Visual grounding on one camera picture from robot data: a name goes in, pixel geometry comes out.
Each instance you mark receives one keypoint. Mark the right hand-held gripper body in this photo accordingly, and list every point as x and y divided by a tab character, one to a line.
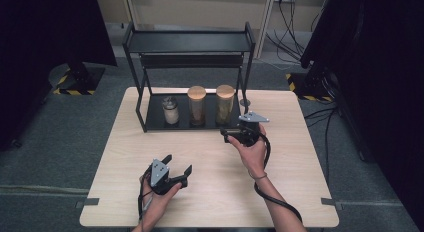
250	133

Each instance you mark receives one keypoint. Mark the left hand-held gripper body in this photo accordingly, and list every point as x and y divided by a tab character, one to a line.
159	174

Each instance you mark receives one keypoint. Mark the glass jar with green herbs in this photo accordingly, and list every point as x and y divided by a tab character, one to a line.
225	103

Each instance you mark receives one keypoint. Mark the glass jar with brown spice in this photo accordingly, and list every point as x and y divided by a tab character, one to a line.
196	105

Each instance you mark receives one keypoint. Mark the glass shaker with metal lid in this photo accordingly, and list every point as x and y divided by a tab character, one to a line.
170	113

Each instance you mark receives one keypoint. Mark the black metal shelf rack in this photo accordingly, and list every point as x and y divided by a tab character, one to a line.
190	42

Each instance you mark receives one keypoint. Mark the person's right hand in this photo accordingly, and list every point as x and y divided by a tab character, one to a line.
255	158

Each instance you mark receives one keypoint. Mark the person's left hand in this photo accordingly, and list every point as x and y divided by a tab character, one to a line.
156	207

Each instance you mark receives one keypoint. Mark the round table grommet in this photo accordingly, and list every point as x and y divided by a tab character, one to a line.
245	102

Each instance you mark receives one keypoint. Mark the striped stand base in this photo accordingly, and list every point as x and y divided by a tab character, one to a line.
305	88
86	82

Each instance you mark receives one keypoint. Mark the black curtain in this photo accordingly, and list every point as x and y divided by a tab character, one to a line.
383	75
40	58

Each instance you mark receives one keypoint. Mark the white post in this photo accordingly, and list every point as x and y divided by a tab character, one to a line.
265	25

